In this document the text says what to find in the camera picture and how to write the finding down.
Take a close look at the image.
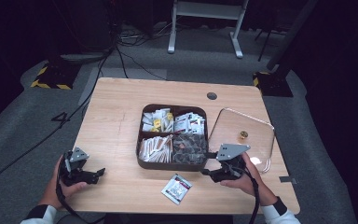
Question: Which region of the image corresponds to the person's right hand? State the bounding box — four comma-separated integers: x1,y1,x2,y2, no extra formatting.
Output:
219,151,266,198

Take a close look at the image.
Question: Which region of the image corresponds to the white and red sachet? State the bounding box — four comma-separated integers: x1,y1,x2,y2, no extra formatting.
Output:
160,173,194,206

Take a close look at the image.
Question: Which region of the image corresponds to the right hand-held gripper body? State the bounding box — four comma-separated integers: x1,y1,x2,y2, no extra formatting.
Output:
213,143,252,183

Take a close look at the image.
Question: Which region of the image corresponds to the dark brown divided box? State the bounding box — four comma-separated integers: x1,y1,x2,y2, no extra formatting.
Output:
135,103,210,173

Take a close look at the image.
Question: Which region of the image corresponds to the white metal table frame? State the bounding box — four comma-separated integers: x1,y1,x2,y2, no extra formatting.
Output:
166,0,251,60

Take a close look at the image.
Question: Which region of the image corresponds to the pile of white yellow sachets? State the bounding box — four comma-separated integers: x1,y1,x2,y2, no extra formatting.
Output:
141,107,175,133

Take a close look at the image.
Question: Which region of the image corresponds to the black yellow striped stand base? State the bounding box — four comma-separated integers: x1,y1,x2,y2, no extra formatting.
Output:
29,63,82,91
252,70,295,98

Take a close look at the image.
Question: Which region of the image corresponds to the left hand-held gripper black cable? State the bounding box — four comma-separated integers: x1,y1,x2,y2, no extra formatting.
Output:
55,155,107,224

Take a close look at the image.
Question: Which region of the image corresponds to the grey tape strip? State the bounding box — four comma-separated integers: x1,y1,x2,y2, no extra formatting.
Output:
278,175,299,185

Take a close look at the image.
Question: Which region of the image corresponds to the pile of dark grey packets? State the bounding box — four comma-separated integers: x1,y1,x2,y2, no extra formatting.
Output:
172,133,209,165

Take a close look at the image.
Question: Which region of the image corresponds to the dark metal stand pole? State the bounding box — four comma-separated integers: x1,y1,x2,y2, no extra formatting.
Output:
265,0,320,72

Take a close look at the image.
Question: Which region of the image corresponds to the thin black floor cable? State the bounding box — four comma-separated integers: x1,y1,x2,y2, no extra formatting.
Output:
117,46,168,82

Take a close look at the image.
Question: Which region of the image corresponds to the pile of white brown sticks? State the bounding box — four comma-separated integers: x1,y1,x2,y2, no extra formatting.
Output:
138,133,174,164

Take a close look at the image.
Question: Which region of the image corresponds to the right hand-held gripper black cable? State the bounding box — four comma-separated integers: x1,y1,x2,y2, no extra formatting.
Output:
229,166,261,224

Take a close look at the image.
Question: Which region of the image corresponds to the person's left hand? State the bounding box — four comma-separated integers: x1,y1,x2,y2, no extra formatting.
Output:
38,154,89,209

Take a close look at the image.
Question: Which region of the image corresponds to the pile of white red packets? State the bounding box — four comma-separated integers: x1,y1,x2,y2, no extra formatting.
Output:
173,112,206,135

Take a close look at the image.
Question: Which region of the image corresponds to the clear glass lid gold knob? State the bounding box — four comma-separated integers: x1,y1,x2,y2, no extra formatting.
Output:
207,106,276,175

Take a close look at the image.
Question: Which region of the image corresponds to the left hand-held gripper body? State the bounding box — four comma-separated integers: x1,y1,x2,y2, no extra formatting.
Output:
58,147,98,188

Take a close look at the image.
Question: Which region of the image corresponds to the long black floor cable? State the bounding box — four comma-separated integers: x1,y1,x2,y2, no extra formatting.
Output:
0,46,119,191

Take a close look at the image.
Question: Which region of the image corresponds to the hand-held gripper black cable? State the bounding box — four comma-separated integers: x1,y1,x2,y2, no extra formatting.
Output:
229,166,261,224
55,155,107,224

